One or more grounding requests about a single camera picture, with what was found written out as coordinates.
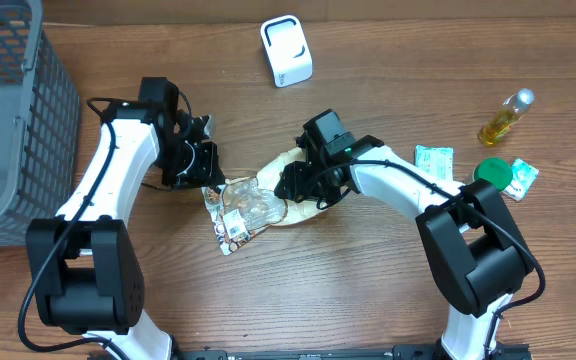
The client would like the brown white snack bag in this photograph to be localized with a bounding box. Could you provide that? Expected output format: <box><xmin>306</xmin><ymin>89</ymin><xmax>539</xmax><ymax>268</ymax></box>
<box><xmin>201</xmin><ymin>148</ymin><xmax>321</xmax><ymax>256</ymax></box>

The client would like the grey plastic mesh basket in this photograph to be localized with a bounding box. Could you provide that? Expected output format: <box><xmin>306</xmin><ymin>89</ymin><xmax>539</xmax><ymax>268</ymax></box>
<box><xmin>0</xmin><ymin>0</ymin><xmax>81</xmax><ymax>247</ymax></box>

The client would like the green tissue pack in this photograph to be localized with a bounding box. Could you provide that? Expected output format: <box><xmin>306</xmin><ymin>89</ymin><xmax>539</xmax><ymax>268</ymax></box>
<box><xmin>503</xmin><ymin>158</ymin><xmax>539</xmax><ymax>201</ymax></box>

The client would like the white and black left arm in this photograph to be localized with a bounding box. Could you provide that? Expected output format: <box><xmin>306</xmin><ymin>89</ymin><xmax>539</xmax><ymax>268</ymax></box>
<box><xmin>17</xmin><ymin>77</ymin><xmax>225</xmax><ymax>359</ymax></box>

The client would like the green white Knorr jar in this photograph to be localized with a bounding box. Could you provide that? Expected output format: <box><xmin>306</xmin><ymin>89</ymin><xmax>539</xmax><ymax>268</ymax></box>
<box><xmin>464</xmin><ymin>157</ymin><xmax>513</xmax><ymax>192</ymax></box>

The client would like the white barcode scanner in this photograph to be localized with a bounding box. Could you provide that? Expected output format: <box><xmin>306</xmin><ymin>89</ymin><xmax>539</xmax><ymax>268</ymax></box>
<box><xmin>260</xmin><ymin>15</ymin><xmax>313</xmax><ymax>88</ymax></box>

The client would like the teal wet wipes packet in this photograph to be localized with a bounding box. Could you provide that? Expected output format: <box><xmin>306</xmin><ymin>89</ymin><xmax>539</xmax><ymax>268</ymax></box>
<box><xmin>415</xmin><ymin>145</ymin><xmax>454</xmax><ymax>181</ymax></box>

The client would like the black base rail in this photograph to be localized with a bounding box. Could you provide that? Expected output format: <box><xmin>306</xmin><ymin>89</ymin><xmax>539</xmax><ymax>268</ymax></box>
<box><xmin>87</xmin><ymin>342</ymin><xmax>534</xmax><ymax>360</ymax></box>

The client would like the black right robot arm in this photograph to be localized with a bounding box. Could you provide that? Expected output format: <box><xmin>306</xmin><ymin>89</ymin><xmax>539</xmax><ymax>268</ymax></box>
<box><xmin>274</xmin><ymin>109</ymin><xmax>544</xmax><ymax>359</ymax></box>

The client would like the yellow Vim bottle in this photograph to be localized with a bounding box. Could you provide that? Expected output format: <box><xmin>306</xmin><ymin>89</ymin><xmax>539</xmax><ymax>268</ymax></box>
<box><xmin>477</xmin><ymin>88</ymin><xmax>535</xmax><ymax>146</ymax></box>

